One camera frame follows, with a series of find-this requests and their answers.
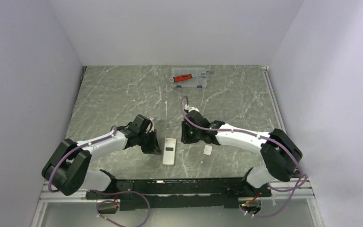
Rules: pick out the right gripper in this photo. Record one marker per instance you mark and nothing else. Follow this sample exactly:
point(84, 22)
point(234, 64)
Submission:
point(185, 138)

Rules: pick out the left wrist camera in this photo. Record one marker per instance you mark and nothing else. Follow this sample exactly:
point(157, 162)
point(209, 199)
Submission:
point(151, 124)

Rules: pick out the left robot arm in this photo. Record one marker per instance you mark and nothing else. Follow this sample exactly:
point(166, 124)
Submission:
point(68, 169)

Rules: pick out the aluminium rail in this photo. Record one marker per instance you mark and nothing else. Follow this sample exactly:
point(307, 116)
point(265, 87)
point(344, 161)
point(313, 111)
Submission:
point(296, 183)

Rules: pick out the clear plastic organizer box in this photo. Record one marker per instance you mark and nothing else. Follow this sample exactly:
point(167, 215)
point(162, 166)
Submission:
point(199, 82)

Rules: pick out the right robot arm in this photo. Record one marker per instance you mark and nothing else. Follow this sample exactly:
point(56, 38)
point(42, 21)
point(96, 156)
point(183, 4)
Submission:
point(280, 156)

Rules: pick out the white battery cover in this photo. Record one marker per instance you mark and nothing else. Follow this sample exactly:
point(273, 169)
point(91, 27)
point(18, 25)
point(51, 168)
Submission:
point(207, 150)

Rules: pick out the white remote control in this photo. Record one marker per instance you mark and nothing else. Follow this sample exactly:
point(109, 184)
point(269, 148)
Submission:
point(169, 151)

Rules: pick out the black base frame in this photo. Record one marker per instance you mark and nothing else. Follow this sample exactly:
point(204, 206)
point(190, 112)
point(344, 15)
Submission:
point(224, 192)

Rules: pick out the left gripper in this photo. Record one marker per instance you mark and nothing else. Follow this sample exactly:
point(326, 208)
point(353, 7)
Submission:
point(154, 147)

